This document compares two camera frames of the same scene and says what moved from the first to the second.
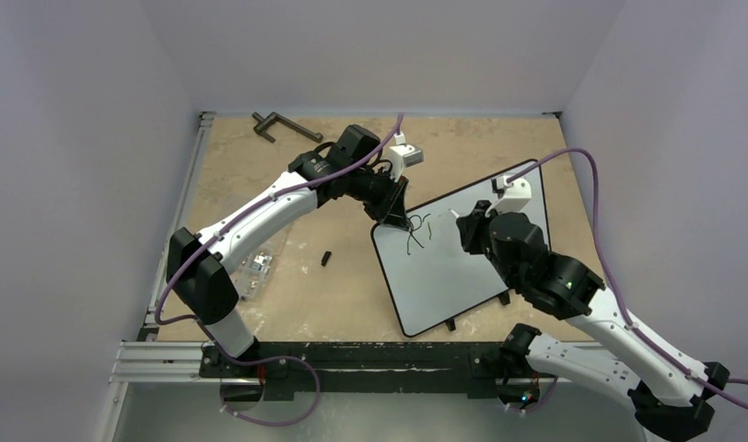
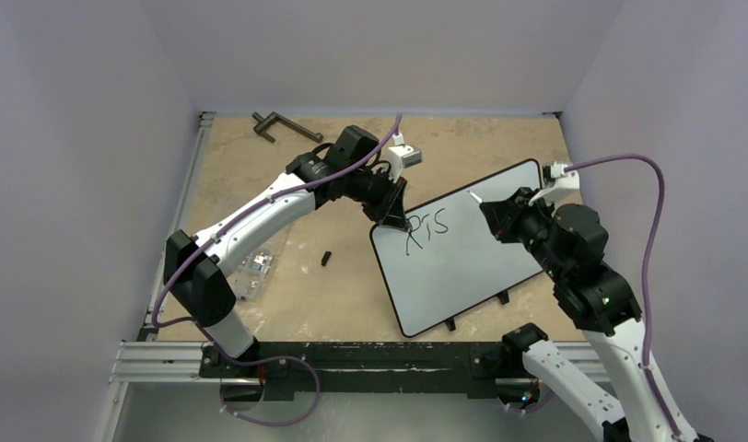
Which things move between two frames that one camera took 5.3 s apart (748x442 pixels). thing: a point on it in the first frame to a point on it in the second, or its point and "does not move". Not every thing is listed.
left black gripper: [390, 210] does not move
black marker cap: [325, 258] does not move
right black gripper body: [473, 225] to [508, 215]
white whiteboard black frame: [428, 276] does not move
